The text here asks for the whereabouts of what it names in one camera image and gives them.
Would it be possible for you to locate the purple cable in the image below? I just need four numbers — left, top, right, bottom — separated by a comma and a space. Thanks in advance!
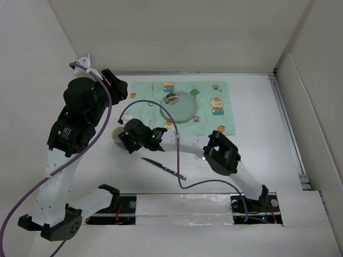
0, 62, 113, 257
117, 100, 249, 223

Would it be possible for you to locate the steel table knife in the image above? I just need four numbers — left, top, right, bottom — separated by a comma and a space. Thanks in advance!
141, 157, 187, 180

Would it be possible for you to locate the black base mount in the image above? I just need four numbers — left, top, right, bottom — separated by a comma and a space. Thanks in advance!
229, 193, 283, 225
85, 194, 137, 225

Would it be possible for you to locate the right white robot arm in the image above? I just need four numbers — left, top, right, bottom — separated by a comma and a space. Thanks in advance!
118, 118, 269, 211

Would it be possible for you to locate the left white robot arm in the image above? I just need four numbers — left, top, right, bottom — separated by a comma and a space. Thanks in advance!
18, 69, 128, 241

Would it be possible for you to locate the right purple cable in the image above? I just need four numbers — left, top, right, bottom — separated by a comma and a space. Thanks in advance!
117, 100, 249, 223

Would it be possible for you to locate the purple ceramic mug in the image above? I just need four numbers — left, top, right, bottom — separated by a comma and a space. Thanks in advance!
111, 126, 124, 149

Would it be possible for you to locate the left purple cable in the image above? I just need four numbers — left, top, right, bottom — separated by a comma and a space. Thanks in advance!
0, 62, 113, 257

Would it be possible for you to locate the light green floral plate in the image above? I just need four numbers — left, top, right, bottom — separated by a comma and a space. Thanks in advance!
160, 91, 198, 122

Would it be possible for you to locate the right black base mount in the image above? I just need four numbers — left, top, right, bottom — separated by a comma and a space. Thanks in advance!
229, 193, 283, 225

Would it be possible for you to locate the green cartoon print cloth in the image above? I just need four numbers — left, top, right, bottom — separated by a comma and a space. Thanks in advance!
128, 81, 236, 135

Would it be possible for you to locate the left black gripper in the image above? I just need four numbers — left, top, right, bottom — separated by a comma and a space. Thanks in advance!
87, 69, 126, 126

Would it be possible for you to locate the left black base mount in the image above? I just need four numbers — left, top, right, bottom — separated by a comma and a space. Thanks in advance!
85, 194, 137, 225

